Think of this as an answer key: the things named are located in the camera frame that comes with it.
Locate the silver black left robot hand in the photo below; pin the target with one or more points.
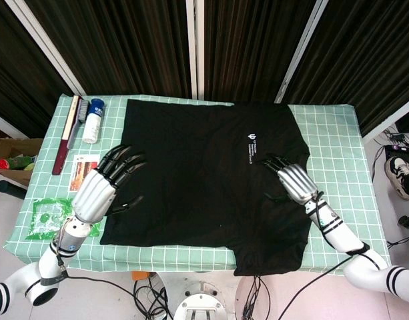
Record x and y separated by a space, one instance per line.
92 196

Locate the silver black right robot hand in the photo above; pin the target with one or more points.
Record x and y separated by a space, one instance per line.
297 183

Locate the green plastic packet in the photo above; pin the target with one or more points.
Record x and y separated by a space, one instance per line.
40 216

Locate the black t-shirt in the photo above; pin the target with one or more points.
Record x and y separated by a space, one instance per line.
197 173

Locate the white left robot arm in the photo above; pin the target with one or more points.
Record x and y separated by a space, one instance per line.
50 263

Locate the round white robot base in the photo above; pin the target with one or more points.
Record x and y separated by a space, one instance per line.
199 300

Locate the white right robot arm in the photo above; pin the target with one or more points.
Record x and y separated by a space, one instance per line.
341 236

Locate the printed photo card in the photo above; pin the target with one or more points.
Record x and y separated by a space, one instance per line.
75 175

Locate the green checked tablecloth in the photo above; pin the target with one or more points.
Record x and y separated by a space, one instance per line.
334 133

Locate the maroon cream long flat stick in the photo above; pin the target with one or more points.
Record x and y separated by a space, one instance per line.
64 140

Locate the white bottle blue cap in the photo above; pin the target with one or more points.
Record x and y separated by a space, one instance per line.
92 125

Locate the grey brush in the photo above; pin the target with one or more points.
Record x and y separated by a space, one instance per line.
78 123

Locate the green snack bag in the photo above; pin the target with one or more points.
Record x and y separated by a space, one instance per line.
20 162

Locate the black cylinder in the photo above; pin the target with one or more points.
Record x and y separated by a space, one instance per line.
9 189

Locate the orange block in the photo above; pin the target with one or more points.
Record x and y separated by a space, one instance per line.
139 276

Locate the red round item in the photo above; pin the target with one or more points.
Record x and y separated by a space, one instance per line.
3 164

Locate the brown cardboard box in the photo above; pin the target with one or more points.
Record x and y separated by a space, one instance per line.
10 146

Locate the white black sneaker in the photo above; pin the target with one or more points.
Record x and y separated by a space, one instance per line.
396 170

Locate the black electronic box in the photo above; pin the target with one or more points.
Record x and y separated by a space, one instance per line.
401 151

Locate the small black floor object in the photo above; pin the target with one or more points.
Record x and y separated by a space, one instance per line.
407 221

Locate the dark pleated curtain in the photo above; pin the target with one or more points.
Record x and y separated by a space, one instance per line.
367 66
17 83
117 50
251 50

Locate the white frame post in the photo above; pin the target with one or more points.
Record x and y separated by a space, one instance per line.
387 121
47 46
301 50
4 123
194 50

